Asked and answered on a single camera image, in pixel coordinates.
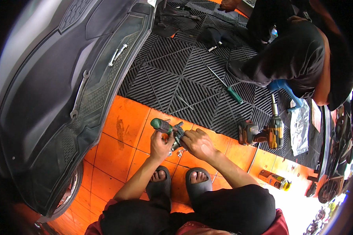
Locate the person's right hand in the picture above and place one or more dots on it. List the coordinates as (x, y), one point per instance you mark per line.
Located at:
(200, 145)

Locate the person's left hand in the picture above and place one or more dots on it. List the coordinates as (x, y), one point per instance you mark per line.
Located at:
(158, 147)

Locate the person's right fingers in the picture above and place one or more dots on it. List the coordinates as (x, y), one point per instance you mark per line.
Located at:
(186, 139)

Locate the grey metal mechanical part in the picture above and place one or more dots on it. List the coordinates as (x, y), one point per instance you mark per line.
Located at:
(178, 135)

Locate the small silver metal bolts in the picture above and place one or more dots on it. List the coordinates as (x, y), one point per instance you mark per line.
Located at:
(181, 152)

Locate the thin grey metal pin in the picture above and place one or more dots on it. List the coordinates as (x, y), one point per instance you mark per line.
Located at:
(184, 102)

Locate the black grid floor mat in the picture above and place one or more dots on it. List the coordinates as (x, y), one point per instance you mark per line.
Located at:
(176, 73)

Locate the thin metal rod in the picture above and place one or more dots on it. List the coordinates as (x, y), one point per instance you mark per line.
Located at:
(253, 158)

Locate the person's legs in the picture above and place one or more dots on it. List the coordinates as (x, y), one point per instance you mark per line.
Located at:
(232, 208)

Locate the yellow black impact wrench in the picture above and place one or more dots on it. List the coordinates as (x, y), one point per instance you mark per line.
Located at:
(270, 133)

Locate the orange spray can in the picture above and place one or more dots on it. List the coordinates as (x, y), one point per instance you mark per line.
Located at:
(273, 179)

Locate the black cloth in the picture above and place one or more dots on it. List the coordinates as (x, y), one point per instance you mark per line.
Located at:
(216, 36)

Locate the silver socket extension bar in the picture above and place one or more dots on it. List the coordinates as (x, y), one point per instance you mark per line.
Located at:
(117, 55)

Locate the blue plastic stool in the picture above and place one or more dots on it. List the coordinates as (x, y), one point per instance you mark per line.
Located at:
(285, 89)

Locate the clear plastic bag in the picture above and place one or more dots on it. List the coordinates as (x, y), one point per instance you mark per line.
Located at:
(300, 130)

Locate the silver combination wrench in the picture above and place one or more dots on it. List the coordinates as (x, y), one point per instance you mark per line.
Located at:
(79, 94)

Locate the person's body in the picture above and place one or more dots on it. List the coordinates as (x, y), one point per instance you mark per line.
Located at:
(279, 224)

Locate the white paper sheet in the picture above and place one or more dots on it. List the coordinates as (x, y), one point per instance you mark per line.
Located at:
(316, 116)

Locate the black scooter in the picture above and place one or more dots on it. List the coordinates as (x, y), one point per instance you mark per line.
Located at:
(47, 97)

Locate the parked motorcycle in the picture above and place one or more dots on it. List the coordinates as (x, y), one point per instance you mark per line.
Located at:
(335, 164)

